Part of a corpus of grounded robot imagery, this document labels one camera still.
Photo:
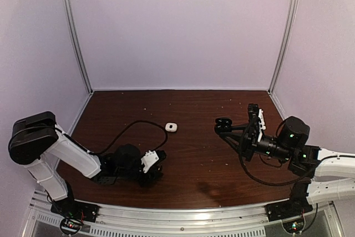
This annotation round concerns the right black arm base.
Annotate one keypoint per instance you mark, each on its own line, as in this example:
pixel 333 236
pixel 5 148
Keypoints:
pixel 296 213

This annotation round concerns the left aluminium frame post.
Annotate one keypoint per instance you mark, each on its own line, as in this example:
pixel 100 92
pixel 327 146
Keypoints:
pixel 76 46

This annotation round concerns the right aluminium frame post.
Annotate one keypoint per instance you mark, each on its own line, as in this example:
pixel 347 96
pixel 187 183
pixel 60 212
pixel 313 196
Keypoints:
pixel 291 15

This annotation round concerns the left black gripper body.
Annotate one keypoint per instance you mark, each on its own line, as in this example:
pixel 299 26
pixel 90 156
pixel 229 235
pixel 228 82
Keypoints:
pixel 143 182

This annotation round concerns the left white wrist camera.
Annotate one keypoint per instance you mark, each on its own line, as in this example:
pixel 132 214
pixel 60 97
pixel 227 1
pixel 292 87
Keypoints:
pixel 150 158

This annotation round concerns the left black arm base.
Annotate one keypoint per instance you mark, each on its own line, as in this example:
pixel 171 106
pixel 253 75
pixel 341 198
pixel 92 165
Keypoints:
pixel 74 213

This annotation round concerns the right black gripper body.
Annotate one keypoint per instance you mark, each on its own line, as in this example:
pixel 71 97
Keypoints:
pixel 252 141

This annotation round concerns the aluminium frame post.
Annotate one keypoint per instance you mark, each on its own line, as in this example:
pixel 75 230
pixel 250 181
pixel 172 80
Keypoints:
pixel 76 46
pixel 291 15

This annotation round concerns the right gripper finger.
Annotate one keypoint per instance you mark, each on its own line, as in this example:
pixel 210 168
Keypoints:
pixel 235 141
pixel 241 127

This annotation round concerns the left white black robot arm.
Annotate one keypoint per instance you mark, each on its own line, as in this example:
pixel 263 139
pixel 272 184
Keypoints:
pixel 37 137

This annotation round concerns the white earbud charging case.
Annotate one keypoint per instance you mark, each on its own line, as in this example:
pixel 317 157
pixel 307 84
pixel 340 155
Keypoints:
pixel 171 127

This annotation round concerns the black round earbud case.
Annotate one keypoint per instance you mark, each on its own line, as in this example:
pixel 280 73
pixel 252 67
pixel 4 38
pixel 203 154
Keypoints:
pixel 223 125

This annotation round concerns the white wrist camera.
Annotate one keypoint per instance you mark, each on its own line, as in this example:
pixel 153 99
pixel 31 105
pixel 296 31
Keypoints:
pixel 256 118
pixel 150 158

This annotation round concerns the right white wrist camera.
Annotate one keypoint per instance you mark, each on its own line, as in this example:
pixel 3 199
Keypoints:
pixel 256 118

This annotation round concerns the aluminium front rail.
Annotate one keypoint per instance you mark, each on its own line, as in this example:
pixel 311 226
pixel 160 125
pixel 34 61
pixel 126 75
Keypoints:
pixel 247 220

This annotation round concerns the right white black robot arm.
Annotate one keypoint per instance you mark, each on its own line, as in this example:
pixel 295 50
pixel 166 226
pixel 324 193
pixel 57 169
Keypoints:
pixel 322 175

